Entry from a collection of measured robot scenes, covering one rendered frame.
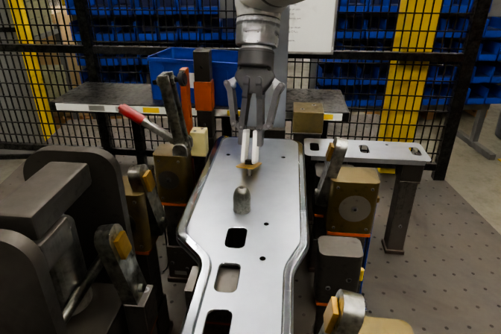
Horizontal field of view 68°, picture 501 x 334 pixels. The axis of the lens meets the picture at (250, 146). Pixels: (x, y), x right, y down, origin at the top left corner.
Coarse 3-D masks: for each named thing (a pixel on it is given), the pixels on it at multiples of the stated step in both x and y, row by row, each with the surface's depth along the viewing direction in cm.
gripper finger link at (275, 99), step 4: (280, 84) 75; (276, 88) 75; (280, 88) 75; (284, 88) 77; (276, 92) 75; (280, 92) 77; (272, 96) 75; (276, 96) 75; (272, 100) 75; (276, 100) 75; (272, 104) 76; (276, 104) 76; (272, 108) 76; (276, 108) 76; (268, 112) 76; (272, 112) 76; (276, 112) 78; (268, 116) 76; (272, 116) 76; (268, 120) 76; (272, 120) 76; (268, 124) 76; (272, 124) 78; (268, 128) 76
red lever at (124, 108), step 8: (120, 104) 75; (120, 112) 75; (128, 112) 75; (136, 112) 75; (136, 120) 75; (144, 120) 75; (152, 128) 76; (160, 128) 76; (160, 136) 76; (168, 136) 76
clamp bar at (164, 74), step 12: (168, 72) 72; (180, 72) 70; (156, 84) 72; (168, 84) 70; (180, 84) 71; (168, 96) 71; (168, 108) 72; (180, 108) 75; (168, 120) 73; (180, 120) 76; (180, 132) 74
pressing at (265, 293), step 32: (224, 160) 85; (288, 160) 85; (192, 192) 72; (224, 192) 73; (256, 192) 73; (288, 192) 73; (192, 224) 64; (224, 224) 64; (256, 224) 64; (288, 224) 64; (192, 256) 58; (224, 256) 57; (256, 256) 57; (288, 256) 57; (256, 288) 51; (288, 288) 52; (192, 320) 46; (256, 320) 46; (288, 320) 47
